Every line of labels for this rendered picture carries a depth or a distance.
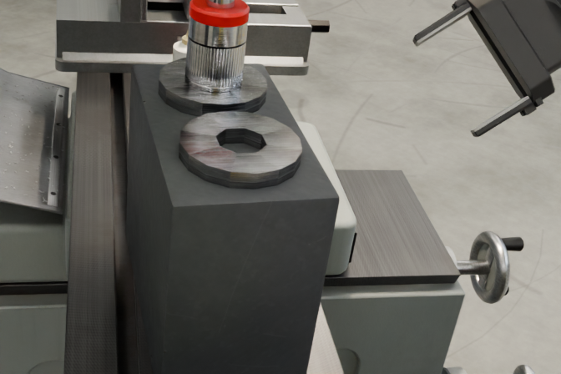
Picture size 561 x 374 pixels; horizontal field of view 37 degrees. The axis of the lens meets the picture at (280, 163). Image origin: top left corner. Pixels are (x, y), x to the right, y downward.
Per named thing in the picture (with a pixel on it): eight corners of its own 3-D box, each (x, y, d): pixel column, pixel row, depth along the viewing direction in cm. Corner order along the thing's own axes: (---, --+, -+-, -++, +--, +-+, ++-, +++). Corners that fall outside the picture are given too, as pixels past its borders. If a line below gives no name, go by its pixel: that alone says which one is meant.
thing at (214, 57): (183, 88, 67) (188, 24, 64) (185, 63, 71) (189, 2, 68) (242, 93, 67) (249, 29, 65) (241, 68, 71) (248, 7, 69)
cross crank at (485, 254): (490, 271, 145) (507, 215, 139) (518, 318, 135) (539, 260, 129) (403, 274, 142) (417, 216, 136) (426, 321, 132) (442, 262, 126)
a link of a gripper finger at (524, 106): (473, 128, 80) (529, 94, 80) (468, 130, 83) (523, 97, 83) (482, 143, 80) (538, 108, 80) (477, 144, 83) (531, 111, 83)
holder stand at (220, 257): (244, 228, 86) (265, 48, 76) (306, 387, 68) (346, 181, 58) (124, 235, 83) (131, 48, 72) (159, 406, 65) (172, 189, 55)
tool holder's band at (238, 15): (188, 24, 64) (189, 12, 64) (189, 2, 68) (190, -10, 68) (249, 29, 65) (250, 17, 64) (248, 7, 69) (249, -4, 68)
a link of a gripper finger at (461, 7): (415, 48, 84) (468, 14, 83) (418, 42, 81) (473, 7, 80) (406, 34, 84) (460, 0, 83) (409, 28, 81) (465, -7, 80)
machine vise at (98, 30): (286, 33, 132) (295, -34, 126) (309, 76, 119) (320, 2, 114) (56, 27, 123) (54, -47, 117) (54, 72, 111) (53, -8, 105)
